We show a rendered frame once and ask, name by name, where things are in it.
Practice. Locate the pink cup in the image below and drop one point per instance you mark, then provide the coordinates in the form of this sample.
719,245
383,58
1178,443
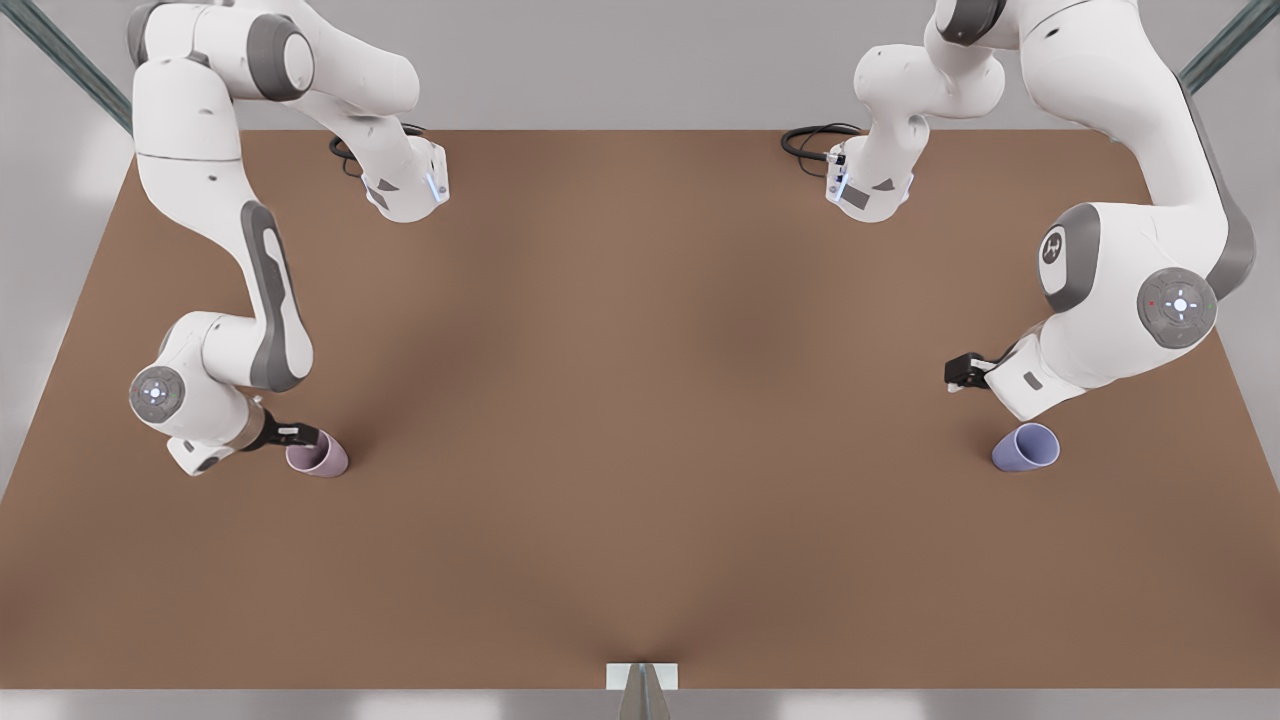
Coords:
322,458

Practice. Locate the purple cup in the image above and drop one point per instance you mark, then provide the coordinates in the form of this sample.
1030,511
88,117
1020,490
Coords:
1026,448

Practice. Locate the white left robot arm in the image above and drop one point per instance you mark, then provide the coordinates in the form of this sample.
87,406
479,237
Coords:
1110,150

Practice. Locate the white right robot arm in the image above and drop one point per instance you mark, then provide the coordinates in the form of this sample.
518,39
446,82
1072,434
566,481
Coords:
190,130

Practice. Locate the silver frame post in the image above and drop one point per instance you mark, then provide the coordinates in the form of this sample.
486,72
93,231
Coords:
70,62
642,692
1225,42

